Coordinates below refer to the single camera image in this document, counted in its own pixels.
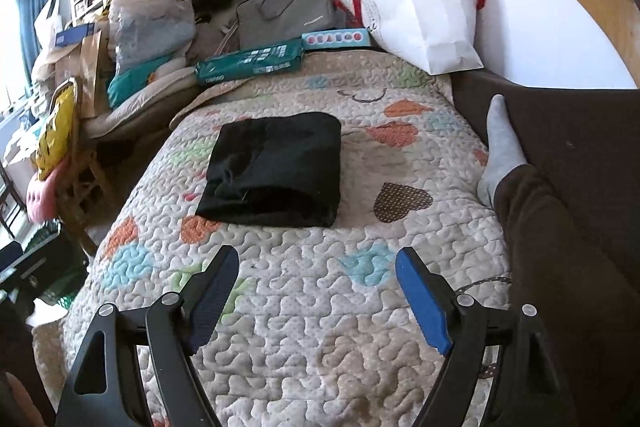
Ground black pants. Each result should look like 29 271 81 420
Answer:
196 112 342 228

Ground clear plastic clothing bag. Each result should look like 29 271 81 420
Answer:
108 0 196 75

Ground brown trouser leg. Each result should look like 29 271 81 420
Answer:
494 165 639 426

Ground green mesh waste basket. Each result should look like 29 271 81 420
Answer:
27 220 89 310

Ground pink cushion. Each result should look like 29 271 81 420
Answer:
25 157 70 225

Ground wooden chair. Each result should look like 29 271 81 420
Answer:
50 77 124 257

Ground grey sock foot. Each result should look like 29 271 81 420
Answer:
476 94 527 207

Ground yellow plush toy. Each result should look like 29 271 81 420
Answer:
36 84 75 181

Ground patterned quilted bedspread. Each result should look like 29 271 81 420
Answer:
32 51 509 426

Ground teal folded cloth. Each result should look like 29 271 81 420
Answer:
107 55 170 109

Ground beige lounge cushion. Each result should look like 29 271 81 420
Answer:
80 67 200 142

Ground brown paper bag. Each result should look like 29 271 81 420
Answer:
79 31 114 119

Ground blue cardboard box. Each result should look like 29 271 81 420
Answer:
54 23 96 48

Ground green paper ream package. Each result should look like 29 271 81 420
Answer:
195 39 305 86

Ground light blue toy box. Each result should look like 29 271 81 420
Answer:
302 28 374 51

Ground blue curtain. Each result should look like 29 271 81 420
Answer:
14 0 61 86

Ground grey laptop bag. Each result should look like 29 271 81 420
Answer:
236 0 337 51

